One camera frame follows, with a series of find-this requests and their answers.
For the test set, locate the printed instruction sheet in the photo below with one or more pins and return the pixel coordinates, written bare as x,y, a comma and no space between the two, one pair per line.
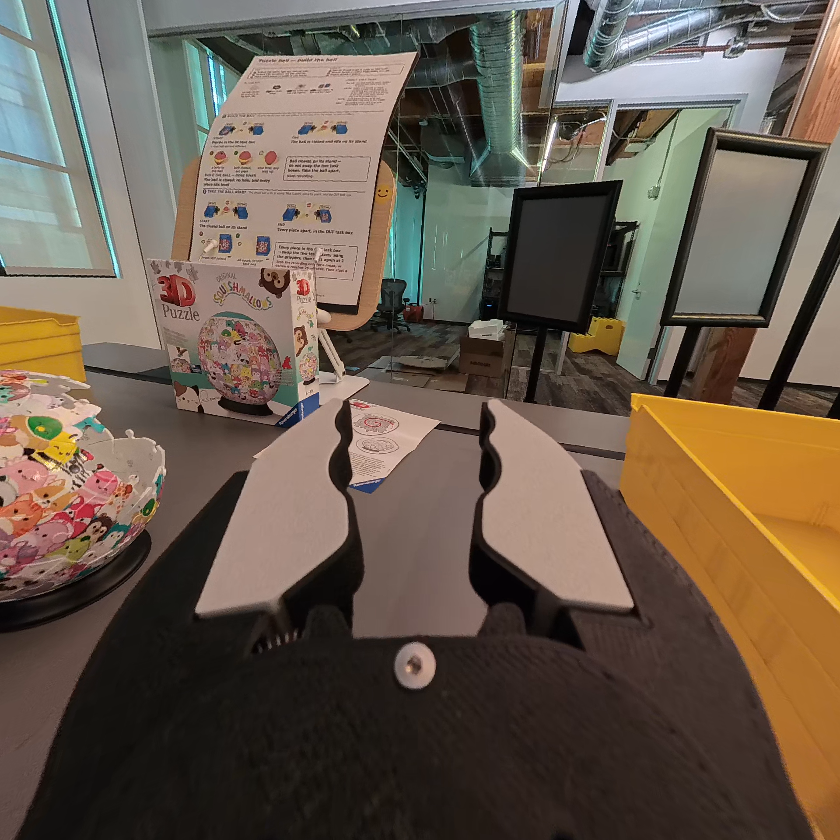
295,164

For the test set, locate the wooden display board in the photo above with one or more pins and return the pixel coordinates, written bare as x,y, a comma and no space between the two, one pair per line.
380,262

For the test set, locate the puzzle box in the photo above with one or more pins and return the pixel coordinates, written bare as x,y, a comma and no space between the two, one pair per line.
229,341

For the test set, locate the silver ventilation duct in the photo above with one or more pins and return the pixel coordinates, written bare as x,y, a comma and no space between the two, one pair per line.
499,98
656,33

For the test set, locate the yellow plastic bin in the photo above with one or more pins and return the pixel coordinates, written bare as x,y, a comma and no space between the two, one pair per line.
39,341
735,525

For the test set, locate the folded instruction leaflet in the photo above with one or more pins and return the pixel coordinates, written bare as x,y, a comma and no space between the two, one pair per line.
394,446

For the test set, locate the large window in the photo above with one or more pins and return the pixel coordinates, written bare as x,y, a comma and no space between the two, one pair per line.
39,164

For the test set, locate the cardboard box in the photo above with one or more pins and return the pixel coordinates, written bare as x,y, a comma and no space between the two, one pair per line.
482,358

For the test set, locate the black mesh office chair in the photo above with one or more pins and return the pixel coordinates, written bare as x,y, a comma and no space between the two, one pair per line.
392,298

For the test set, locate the white tray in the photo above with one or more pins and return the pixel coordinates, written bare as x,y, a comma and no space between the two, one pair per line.
487,329

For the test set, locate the flat cardboard sheet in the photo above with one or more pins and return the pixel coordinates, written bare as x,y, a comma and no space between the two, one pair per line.
423,364

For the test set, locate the black framed dark sign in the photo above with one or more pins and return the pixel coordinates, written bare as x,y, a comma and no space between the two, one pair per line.
558,256

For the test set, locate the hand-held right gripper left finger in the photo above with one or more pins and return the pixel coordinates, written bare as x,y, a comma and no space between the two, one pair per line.
289,525

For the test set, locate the black framed pale sign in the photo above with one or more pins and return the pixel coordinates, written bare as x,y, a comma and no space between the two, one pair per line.
741,229

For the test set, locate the black ball stand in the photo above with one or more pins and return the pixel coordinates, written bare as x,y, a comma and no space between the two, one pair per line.
85,597

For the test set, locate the colourful puzzle ball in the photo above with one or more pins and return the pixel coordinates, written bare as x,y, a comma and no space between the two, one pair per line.
59,499

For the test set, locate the yellow step stool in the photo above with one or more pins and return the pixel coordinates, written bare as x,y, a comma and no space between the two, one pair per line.
596,336

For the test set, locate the white board stand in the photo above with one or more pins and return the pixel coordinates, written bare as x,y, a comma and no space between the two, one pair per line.
344,384

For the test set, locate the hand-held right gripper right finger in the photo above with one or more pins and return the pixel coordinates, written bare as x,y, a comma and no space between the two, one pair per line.
554,531

